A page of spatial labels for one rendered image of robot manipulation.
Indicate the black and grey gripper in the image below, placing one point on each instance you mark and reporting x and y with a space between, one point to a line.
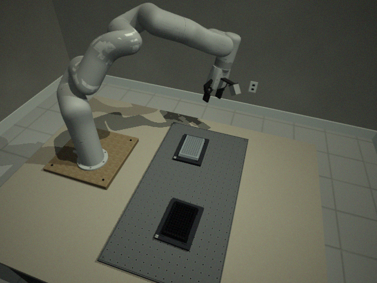
214 80

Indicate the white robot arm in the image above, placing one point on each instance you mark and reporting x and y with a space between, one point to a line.
85 74

